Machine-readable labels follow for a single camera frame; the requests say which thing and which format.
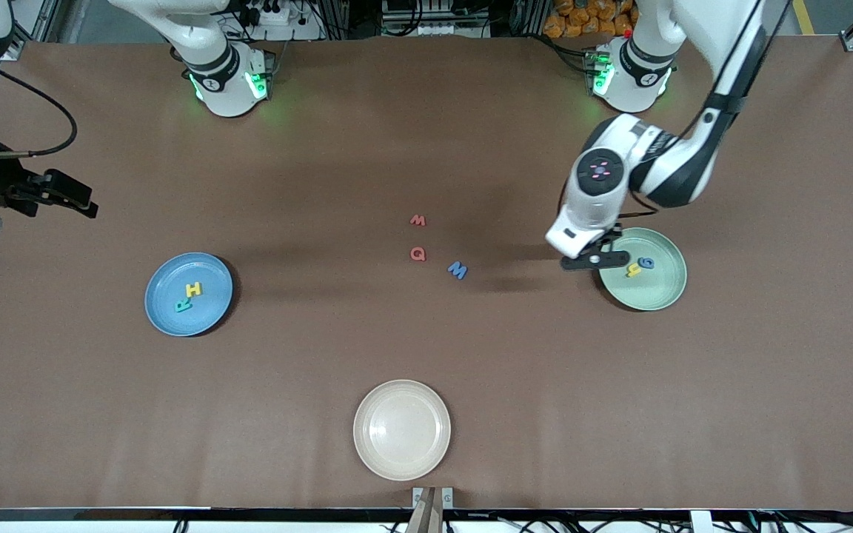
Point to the yellow foam lowercase h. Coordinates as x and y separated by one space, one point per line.
634 271

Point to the blue foam lowercase g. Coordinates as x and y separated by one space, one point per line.
649 261

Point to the dark blue foam letter W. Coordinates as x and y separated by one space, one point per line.
457 270

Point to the yellow foam uppercase H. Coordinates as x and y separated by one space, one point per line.
194 289

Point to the teal foam letter R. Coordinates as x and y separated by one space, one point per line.
183 304

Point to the pink foam letter Q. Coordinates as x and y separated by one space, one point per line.
413 254

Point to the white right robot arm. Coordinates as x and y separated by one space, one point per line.
212 74

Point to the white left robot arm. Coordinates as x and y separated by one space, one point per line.
663 170

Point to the green plate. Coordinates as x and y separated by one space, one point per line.
656 292

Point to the blue plate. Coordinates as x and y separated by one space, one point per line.
175 322

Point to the beige plate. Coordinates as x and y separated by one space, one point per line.
402 429

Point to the bag of orange items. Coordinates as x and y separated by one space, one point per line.
582 18

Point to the white power strip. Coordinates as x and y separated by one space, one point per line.
449 29
271 13

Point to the white paper tag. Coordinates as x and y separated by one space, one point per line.
700 522

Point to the metal table edge bracket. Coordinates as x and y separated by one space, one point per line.
417 494

